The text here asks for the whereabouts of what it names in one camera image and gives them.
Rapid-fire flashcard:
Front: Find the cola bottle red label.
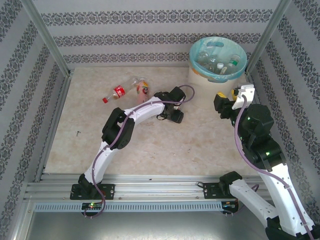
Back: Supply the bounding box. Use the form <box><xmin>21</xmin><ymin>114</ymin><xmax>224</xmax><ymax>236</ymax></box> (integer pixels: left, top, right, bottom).
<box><xmin>101</xmin><ymin>76</ymin><xmax>139</xmax><ymax>105</ymax></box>

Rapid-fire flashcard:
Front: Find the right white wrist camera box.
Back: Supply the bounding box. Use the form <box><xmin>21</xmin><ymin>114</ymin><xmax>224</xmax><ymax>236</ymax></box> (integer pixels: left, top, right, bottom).
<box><xmin>231</xmin><ymin>83</ymin><xmax>256</xmax><ymax>110</ymax></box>

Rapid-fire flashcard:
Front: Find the small controller board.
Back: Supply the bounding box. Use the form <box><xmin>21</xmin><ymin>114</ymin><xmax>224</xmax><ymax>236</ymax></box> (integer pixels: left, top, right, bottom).
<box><xmin>221</xmin><ymin>200</ymin><xmax>239</xmax><ymax>210</ymax></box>
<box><xmin>81</xmin><ymin>202</ymin><xmax>103</xmax><ymax>211</ymax></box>

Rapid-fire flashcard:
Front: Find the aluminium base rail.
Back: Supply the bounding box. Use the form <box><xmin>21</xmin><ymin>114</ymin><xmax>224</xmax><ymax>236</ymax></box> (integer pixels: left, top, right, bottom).
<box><xmin>23</xmin><ymin>172</ymin><xmax>296</xmax><ymax>201</ymax></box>

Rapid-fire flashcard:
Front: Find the white bin with blue bag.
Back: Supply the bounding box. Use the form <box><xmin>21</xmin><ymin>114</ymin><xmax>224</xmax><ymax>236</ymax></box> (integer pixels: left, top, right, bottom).
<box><xmin>188</xmin><ymin>36</ymin><xmax>248</xmax><ymax>83</ymax></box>

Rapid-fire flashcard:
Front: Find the slotted grey cable duct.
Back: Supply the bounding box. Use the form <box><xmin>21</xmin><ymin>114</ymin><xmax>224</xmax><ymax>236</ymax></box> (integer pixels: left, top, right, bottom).
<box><xmin>33</xmin><ymin>201</ymin><xmax>224</xmax><ymax>213</ymax></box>

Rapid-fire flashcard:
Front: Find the aluminium side rail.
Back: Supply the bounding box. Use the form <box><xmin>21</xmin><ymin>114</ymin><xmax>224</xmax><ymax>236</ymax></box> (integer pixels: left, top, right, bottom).
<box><xmin>245</xmin><ymin>71</ymin><xmax>286</xmax><ymax>181</ymax></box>
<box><xmin>34</xmin><ymin>69</ymin><xmax>74</xmax><ymax>183</ymax></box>

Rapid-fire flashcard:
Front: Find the aluminium frame post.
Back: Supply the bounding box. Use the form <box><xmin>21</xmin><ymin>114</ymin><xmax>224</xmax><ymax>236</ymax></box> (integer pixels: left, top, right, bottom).
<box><xmin>19</xmin><ymin>0</ymin><xmax>71</xmax><ymax>77</ymax></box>
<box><xmin>245</xmin><ymin>0</ymin><xmax>293</xmax><ymax>75</ymax></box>

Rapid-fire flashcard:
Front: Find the metal base panel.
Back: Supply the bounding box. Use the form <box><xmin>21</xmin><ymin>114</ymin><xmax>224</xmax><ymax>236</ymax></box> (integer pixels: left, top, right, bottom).
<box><xmin>24</xmin><ymin>199</ymin><xmax>305</xmax><ymax>240</ymax></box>

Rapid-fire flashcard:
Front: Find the pink peach drink bottle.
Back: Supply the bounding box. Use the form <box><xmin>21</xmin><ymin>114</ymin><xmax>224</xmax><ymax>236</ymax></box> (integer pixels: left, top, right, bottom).
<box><xmin>135</xmin><ymin>77</ymin><xmax>151</xmax><ymax>105</ymax></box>

